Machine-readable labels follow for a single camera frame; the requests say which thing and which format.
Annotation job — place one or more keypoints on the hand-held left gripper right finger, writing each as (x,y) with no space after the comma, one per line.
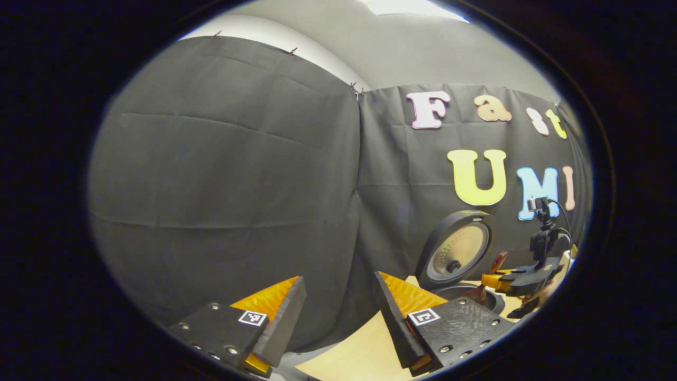
(394,323)

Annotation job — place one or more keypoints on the brown wooden spoon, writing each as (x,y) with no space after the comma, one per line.
(498,262)

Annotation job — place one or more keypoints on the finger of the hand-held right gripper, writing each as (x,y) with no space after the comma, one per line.
(497,281)

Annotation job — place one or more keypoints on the black silver rice cooker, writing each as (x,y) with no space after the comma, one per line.
(457,248)

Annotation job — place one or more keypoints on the large ceiling light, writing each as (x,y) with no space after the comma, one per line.
(412,6)

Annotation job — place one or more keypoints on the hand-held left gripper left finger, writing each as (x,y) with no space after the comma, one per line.
(285,323)

